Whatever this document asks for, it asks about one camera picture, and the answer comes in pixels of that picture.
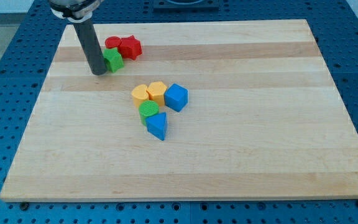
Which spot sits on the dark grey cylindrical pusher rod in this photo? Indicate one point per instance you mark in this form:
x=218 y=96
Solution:
x=90 y=44

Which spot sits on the green star block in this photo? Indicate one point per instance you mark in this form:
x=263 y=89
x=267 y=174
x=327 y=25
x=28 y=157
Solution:
x=113 y=59

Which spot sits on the red star block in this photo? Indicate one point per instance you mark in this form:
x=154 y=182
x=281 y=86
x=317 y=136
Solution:
x=130 y=47

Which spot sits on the red cylinder block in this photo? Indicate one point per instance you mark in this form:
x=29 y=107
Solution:
x=113 y=42

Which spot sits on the yellow heart block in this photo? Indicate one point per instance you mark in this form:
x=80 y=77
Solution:
x=139 y=95

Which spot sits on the yellow hexagon block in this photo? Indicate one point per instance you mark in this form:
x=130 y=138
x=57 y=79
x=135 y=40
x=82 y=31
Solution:
x=156 y=91

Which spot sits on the green cylinder block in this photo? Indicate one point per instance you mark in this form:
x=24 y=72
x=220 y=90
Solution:
x=147 y=109

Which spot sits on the blue cube block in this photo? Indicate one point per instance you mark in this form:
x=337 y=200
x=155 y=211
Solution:
x=176 y=97

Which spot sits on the blue triangle block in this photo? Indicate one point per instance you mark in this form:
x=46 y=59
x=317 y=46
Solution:
x=157 y=125

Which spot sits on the light wooden board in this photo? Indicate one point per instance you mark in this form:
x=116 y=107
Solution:
x=264 y=120

